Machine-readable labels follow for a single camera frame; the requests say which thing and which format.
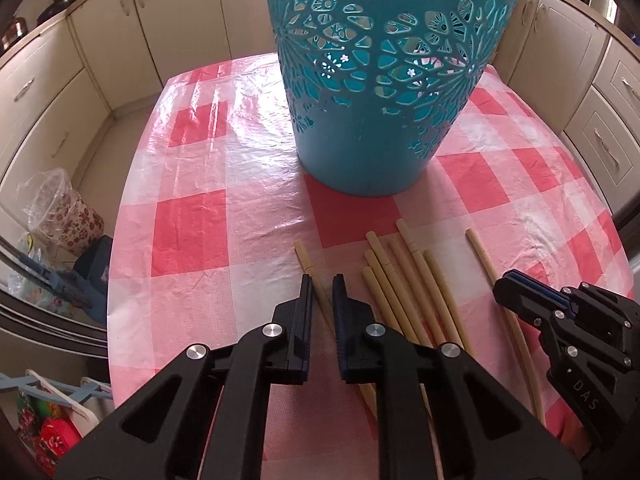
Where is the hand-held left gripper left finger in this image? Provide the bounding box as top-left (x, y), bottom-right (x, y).
top-left (54, 274), bottom-right (315, 480)

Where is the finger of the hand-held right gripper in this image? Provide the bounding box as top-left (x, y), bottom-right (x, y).
top-left (502, 269), bottom-right (640, 335)
top-left (492, 276), bottom-right (635, 376)

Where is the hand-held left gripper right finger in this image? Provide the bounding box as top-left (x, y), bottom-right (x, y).
top-left (332, 274), bottom-right (583, 480)

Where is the long bamboo chopstick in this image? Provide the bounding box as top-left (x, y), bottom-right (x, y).
top-left (294, 240), bottom-right (379, 419)
top-left (465, 229), bottom-right (547, 424)

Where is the row of bamboo chopsticks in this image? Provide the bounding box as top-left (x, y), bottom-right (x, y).
top-left (361, 219), bottom-right (480, 355)

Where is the blue perforated plastic basket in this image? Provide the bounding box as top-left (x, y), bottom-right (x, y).
top-left (260, 0), bottom-right (532, 197)

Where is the red white checkered tablecloth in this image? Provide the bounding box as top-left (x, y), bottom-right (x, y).
top-left (107, 52), bottom-right (633, 480)

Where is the cream cabinet with doors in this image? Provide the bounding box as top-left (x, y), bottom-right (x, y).
top-left (492, 0), bottom-right (640, 221)

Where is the light blue plastic rack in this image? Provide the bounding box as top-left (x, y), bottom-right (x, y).
top-left (0, 370), bottom-right (114, 428)

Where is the floral bin with plastic bag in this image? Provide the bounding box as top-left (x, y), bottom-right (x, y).
top-left (17, 169), bottom-right (106, 257)

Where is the red floral cloth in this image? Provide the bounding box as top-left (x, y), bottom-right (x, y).
top-left (17, 392), bottom-right (84, 476)

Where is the cream door cabinet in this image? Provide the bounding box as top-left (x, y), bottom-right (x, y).
top-left (69, 0), bottom-right (281, 111)

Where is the cream drawer cabinet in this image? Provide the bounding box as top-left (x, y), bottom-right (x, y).
top-left (0, 17), bottom-right (117, 221)

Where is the steel kettle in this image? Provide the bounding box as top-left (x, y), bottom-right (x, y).
top-left (0, 16), bottom-right (27, 52)

